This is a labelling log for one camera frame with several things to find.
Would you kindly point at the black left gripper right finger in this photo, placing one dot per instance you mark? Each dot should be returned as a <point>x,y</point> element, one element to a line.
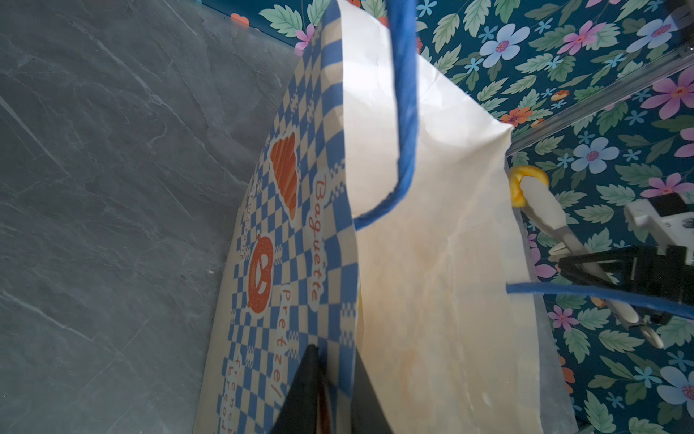
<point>367,416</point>

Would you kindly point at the blue checkered paper bag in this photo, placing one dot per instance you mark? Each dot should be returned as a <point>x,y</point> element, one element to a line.
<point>455,302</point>

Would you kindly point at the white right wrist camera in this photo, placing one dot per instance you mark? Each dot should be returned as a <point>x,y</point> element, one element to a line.
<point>667,218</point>

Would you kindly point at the steel tongs with beige tips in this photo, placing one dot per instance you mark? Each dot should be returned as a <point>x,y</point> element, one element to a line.
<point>544,209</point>

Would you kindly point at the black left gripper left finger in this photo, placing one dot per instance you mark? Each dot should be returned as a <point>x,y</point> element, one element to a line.
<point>299,413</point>

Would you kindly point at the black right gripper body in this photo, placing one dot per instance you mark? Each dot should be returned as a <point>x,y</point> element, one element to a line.
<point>665,277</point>

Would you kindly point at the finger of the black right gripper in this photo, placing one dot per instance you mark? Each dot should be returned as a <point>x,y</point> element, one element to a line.
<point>585,278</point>
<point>621,260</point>

